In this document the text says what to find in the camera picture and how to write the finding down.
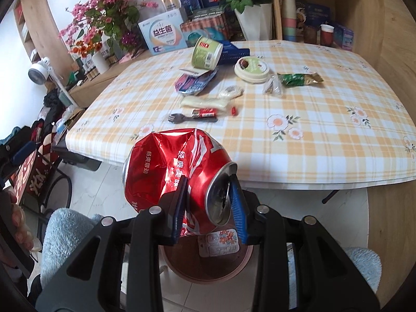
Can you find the crushed red soda can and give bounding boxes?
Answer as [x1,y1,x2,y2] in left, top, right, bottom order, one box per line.
[123,128,238,236]

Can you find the blue foil wrapper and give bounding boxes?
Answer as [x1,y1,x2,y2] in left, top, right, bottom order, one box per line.
[175,70,217,96]

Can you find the floral snack package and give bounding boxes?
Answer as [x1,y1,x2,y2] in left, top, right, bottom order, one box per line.
[197,229,240,258]

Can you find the pink trash bin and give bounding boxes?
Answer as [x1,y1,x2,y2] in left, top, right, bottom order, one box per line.
[159,236,253,284]

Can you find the grey fuzzy slipper right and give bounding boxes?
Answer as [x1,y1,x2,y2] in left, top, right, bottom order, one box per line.
[286,243,382,310]

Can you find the grey fuzzy slipper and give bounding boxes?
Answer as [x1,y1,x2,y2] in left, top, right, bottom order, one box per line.
[286,243,382,310]
[40,208,103,289]

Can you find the grey fuzzy slipper left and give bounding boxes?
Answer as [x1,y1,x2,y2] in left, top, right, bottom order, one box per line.
[40,208,103,289]

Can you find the black plastic spork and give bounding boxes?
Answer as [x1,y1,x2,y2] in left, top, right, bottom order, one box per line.
[167,113,218,124]

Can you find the low wooden cabinet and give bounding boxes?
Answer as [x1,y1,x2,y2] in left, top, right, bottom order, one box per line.
[69,51,151,108]

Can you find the clear plastic screw bag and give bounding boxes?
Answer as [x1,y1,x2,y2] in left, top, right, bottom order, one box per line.
[263,75,283,97]

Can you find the green gold snack wrapper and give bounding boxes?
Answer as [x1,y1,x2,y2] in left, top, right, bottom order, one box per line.
[278,73,324,87]

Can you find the red sauce packet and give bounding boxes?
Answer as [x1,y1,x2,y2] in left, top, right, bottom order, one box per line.
[192,106,238,118]

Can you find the white napkin packet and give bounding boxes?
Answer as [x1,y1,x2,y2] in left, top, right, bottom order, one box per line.
[180,96,229,111]

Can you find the white desk fan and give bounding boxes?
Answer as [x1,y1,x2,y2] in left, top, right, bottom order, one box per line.
[28,57,78,107]

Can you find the yogurt cup lid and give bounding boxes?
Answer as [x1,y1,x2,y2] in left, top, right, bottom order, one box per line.
[234,56,270,84]

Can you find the small blue box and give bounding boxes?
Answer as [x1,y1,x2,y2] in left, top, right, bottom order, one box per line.
[334,23,354,51]

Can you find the dark blue carton box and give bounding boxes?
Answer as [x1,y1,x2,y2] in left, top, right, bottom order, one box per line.
[218,40,250,66]

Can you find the brown glass cup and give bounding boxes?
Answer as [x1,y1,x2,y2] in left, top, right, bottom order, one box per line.
[303,25,318,44]

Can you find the red paper cup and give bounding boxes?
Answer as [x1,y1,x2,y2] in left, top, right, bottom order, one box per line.
[320,24,334,47]

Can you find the green yogurt cup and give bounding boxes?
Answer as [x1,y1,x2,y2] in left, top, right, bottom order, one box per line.
[191,37,224,70]

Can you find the white blue probiotic box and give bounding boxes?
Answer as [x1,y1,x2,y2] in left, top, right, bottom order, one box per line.
[138,9,187,56]

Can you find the white plant pot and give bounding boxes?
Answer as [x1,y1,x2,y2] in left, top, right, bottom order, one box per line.
[235,4,272,41]

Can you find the pink blossom plant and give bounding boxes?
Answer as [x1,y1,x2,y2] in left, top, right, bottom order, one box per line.
[59,0,159,59]

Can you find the wooden shelf unit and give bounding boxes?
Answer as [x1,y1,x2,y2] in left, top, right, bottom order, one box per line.
[266,0,386,69]

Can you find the stacked pastel cups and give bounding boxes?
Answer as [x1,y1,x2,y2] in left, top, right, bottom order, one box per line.
[281,0,296,42]

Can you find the teal pink gift box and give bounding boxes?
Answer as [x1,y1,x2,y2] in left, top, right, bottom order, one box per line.
[180,13,231,47]

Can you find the dark book box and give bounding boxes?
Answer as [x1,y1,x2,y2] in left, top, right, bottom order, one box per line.
[190,6,224,21]

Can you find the dark blue patterned box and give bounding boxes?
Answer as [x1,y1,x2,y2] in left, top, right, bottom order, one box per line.
[180,0,203,16]

